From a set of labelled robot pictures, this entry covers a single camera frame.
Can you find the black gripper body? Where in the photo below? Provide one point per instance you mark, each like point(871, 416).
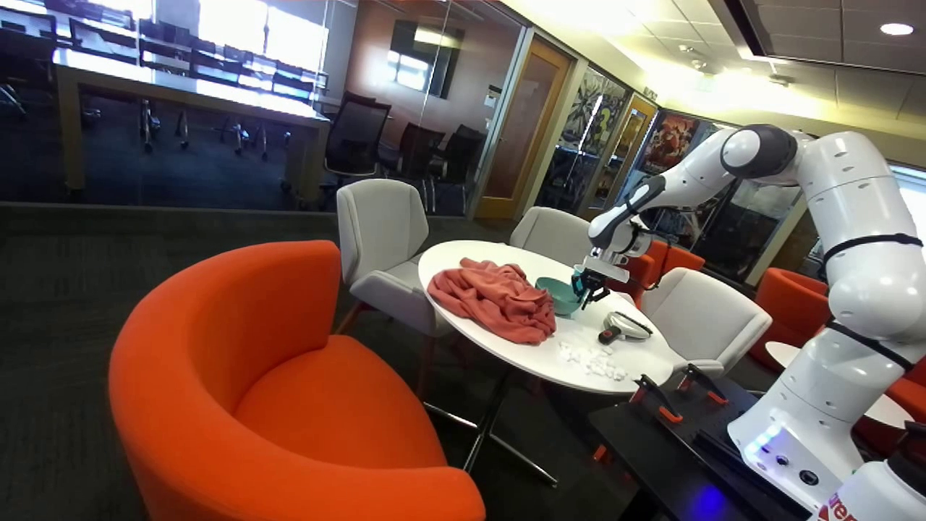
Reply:
point(609, 261)

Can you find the green bowl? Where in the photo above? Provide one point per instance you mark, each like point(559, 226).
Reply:
point(554, 297)

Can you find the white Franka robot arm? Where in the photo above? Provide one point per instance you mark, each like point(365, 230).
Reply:
point(857, 193)

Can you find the white upholstered chair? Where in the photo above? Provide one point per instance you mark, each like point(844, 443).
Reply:
point(381, 232)
point(551, 235)
point(705, 319)

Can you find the orange lounge chair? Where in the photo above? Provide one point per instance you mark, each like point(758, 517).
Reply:
point(676, 259)
point(796, 306)

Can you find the red crumpled cloth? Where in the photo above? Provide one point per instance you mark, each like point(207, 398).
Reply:
point(492, 299)

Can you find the wood framed glass door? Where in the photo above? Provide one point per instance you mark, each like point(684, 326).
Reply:
point(624, 147)

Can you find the orange black clamp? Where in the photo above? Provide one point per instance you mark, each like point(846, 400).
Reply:
point(655, 400)
point(705, 385)

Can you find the metal table base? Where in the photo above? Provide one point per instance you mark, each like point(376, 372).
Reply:
point(492, 406)

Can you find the wooden door with glass panel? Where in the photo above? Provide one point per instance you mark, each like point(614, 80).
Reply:
point(524, 125)

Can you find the black office chair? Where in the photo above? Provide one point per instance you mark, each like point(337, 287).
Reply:
point(462, 155)
point(421, 155)
point(355, 134)

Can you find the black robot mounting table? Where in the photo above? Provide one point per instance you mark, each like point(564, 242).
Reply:
point(655, 465)

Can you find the large orange tub chair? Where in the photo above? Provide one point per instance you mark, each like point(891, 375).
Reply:
point(291, 385)

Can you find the white bottle with red print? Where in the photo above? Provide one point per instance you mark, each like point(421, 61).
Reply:
point(878, 497)

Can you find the round ceiling light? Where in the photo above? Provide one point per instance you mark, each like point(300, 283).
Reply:
point(897, 29)

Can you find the long wooden table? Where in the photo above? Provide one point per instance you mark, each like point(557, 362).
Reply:
point(184, 87)

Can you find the colourful wall poster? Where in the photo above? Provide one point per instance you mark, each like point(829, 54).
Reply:
point(667, 141)

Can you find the wall mounted black screen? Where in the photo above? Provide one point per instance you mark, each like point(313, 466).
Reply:
point(424, 58)

